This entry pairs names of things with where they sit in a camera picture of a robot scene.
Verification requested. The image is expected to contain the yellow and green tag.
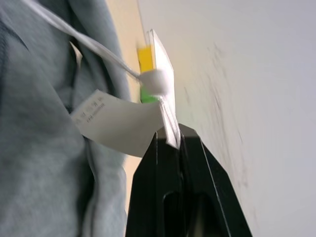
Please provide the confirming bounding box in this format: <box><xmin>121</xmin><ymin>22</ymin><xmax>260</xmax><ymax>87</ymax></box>
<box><xmin>136</xmin><ymin>46</ymin><xmax>160</xmax><ymax>104</ymax></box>

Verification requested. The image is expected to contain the white cord with round stopper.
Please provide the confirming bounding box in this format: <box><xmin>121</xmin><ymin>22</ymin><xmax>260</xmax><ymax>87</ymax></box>
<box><xmin>21</xmin><ymin>0</ymin><xmax>183</xmax><ymax>150</ymax></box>

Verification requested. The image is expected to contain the grey fleece jacket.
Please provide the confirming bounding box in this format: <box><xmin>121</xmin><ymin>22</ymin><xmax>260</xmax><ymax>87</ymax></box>
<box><xmin>0</xmin><ymin>0</ymin><xmax>132</xmax><ymax>237</ymax></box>

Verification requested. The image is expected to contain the white printed care label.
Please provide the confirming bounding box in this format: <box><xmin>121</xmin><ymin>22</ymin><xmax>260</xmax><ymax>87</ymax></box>
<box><xmin>70</xmin><ymin>89</ymin><xmax>165</xmax><ymax>158</ymax></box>

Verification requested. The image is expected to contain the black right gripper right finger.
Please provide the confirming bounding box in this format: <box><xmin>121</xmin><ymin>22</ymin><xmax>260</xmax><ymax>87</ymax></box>
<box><xmin>177</xmin><ymin>123</ymin><xmax>254</xmax><ymax>237</ymax></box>

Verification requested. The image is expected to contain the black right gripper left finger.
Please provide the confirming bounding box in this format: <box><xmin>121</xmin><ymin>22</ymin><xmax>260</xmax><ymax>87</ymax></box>
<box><xmin>125</xmin><ymin>127</ymin><xmax>189</xmax><ymax>237</ymax></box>

